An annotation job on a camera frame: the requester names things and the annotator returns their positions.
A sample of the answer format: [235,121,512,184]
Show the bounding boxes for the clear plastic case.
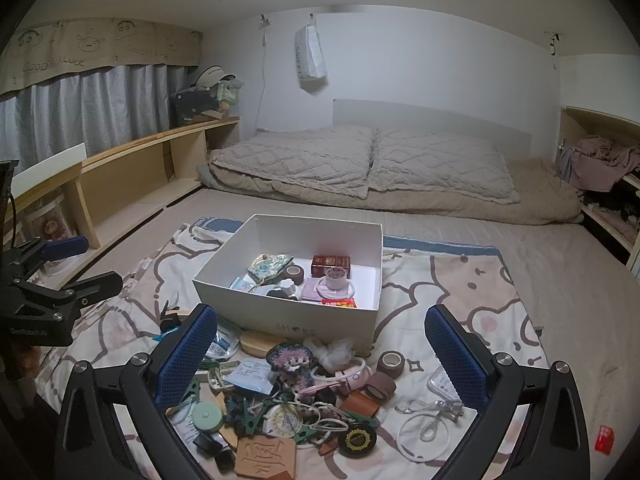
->
[426,364,463,403]

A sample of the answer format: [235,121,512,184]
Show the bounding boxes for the black round tin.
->
[337,422,377,458]

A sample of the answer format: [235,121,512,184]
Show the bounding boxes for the white headboard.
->
[332,99,532,161]

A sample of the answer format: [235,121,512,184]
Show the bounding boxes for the wooden brush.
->
[240,331,275,358]

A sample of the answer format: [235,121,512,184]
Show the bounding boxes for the white cap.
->
[192,65,236,88]

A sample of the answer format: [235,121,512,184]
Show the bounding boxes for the light blue card packet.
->
[231,360,275,393]

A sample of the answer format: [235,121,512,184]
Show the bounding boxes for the white shoe box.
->
[192,213,385,356]

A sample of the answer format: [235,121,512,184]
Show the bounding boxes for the white mesh puff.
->
[315,338,356,368]

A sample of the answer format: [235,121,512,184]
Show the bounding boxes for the wooden shelf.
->
[0,116,241,281]

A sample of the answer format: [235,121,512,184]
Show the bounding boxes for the grey curtain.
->
[0,62,193,178]

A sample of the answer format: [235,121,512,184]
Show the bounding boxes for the wooden closet niche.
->
[555,105,640,266]

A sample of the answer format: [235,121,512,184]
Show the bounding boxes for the white plastic ring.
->
[397,399,452,462]

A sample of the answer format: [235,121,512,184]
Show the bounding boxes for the blue white packets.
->
[202,322,241,361]

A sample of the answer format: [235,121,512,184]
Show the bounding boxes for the pink handheld fan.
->
[310,360,373,391]

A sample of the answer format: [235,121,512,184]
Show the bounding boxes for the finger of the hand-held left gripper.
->
[45,270,123,311]
[10,235,90,281]

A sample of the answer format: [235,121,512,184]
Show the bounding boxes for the green plush toy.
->
[215,80,246,111]

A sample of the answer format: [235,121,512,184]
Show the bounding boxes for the dark red cigarette box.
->
[311,255,351,278]

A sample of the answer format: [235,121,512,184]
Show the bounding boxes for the printed blanket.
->
[35,216,551,480]

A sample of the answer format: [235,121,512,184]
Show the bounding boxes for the beige quilted pillows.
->
[196,157,583,226]

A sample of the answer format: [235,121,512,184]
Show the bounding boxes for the black bag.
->
[169,89,221,126]

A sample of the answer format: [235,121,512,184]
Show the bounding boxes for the black clip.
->
[192,430,236,473]

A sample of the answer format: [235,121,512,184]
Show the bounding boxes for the hanging white bag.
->
[294,24,328,81]

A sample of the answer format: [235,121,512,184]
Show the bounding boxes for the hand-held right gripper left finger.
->
[52,304,218,480]

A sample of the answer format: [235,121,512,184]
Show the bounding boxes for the dark crochet flower coaster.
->
[266,342,315,386]

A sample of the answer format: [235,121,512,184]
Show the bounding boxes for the teddy bear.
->
[42,216,71,241]

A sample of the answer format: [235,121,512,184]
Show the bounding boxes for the green fabric pouch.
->
[247,254,296,283]

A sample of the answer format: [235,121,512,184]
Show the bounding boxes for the small red packet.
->
[594,425,615,456]

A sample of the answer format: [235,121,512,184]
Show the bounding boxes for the mint green round container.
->
[191,402,225,433]

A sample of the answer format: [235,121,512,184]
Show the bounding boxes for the pink square case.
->
[300,277,331,302]

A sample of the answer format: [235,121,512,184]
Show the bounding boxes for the brown leather card holder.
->
[340,391,381,418]

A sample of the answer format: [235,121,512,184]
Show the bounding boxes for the carved wooden coaster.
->
[235,436,297,480]

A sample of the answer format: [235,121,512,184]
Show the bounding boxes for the white board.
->
[10,142,88,196]

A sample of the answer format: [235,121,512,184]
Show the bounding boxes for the beige printed valance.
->
[0,17,203,96]

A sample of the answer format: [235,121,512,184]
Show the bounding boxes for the pile of green clothes pegs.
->
[222,390,351,448]

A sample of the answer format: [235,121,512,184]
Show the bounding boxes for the pile of pink clothes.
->
[557,135,640,193]

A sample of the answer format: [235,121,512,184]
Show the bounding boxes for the metal eyelash curler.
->
[395,397,463,441]

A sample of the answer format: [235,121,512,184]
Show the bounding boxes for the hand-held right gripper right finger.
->
[424,304,591,480]

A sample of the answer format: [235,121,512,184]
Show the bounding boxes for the round white tin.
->
[263,400,307,436]

